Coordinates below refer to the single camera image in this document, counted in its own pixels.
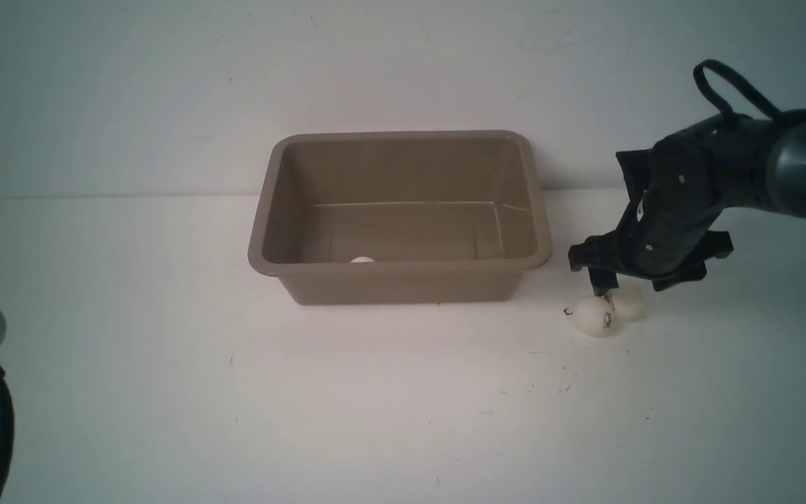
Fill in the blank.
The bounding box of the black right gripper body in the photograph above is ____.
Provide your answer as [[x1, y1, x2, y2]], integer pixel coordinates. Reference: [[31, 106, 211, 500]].
[[568, 149, 735, 291]]

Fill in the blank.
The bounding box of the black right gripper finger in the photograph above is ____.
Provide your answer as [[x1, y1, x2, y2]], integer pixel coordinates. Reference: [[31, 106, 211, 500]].
[[589, 270, 618, 297]]

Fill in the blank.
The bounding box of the white table-tennis ball front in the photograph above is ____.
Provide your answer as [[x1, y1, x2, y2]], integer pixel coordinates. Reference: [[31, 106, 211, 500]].
[[569, 296, 615, 337]]

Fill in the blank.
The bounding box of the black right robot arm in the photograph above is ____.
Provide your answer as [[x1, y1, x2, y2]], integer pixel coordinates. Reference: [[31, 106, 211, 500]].
[[568, 59, 806, 297]]

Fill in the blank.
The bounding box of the tan plastic bin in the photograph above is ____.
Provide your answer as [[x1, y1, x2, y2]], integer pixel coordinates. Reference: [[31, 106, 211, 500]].
[[247, 130, 553, 306]]

